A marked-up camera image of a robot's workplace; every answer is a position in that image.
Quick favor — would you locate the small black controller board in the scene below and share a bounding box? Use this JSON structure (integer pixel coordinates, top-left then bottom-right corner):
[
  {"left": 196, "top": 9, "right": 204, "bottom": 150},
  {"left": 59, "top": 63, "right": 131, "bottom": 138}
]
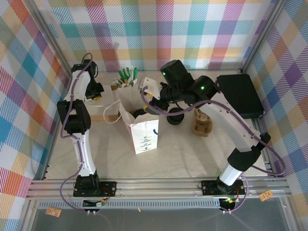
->
[
  {"left": 220, "top": 196, "right": 239, "bottom": 205},
  {"left": 83, "top": 198, "right": 106, "bottom": 208}
]

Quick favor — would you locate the white paper takeout bag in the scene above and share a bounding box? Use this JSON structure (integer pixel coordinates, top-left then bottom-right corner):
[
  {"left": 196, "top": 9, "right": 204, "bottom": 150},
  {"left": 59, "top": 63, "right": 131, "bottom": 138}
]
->
[{"left": 103, "top": 95, "right": 160, "bottom": 155}]

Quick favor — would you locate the black white lidded coffee cup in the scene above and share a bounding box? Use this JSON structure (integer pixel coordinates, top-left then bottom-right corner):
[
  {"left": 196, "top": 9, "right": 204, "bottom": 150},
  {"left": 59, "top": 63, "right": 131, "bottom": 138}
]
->
[{"left": 133, "top": 108, "right": 146, "bottom": 119}]

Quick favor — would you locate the grey slotted cable duct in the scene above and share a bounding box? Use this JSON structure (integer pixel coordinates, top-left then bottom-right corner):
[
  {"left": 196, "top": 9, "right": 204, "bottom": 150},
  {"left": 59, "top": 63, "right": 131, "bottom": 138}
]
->
[{"left": 38, "top": 201, "right": 222, "bottom": 209}]

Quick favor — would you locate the aluminium frame post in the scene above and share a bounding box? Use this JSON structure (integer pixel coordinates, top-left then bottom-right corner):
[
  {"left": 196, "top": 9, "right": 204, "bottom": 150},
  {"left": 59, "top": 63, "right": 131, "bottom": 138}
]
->
[
  {"left": 240, "top": 0, "right": 288, "bottom": 74},
  {"left": 23, "top": 0, "right": 75, "bottom": 79}
]

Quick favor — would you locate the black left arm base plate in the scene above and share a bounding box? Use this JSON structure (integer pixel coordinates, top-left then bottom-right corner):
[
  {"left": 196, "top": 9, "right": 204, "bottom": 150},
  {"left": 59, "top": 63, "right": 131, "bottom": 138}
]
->
[{"left": 73, "top": 180, "right": 118, "bottom": 198}]

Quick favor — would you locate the aluminium frame rail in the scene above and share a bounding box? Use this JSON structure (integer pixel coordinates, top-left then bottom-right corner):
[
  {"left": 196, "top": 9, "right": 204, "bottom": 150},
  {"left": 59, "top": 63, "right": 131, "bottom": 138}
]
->
[{"left": 26, "top": 179, "right": 292, "bottom": 199}]

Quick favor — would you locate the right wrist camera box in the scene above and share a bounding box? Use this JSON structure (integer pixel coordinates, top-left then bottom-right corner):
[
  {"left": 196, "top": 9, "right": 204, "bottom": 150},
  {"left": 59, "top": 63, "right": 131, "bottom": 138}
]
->
[{"left": 138, "top": 77, "right": 161, "bottom": 100}]

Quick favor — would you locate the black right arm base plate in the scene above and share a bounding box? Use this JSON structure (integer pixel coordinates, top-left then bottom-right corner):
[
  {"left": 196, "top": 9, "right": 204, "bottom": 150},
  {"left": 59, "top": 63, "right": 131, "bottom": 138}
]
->
[{"left": 201, "top": 180, "right": 246, "bottom": 196}]

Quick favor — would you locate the brown cardboard napkin tray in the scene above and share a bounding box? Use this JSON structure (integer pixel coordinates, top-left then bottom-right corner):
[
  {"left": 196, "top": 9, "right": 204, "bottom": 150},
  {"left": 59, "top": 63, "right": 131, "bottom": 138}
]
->
[{"left": 81, "top": 83, "right": 121, "bottom": 121}]

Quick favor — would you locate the black hard case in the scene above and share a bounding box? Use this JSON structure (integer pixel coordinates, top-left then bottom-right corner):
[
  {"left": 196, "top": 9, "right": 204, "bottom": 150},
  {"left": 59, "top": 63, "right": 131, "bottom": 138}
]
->
[{"left": 216, "top": 74, "right": 265, "bottom": 119}]

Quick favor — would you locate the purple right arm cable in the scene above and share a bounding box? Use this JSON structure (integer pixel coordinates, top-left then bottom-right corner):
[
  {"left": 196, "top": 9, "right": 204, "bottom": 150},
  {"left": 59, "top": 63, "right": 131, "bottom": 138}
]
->
[{"left": 141, "top": 86, "right": 286, "bottom": 215}]

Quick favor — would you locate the orange marker tag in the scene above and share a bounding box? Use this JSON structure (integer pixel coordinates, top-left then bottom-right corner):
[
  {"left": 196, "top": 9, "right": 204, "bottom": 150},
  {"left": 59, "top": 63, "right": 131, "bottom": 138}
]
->
[
  {"left": 45, "top": 207, "right": 61, "bottom": 218},
  {"left": 259, "top": 191, "right": 273, "bottom": 202}
]

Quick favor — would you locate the stack of brown cup carriers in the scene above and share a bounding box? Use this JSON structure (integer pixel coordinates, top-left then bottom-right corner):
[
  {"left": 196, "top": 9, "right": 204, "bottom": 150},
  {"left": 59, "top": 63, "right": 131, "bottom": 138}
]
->
[{"left": 192, "top": 108, "right": 214, "bottom": 138}]

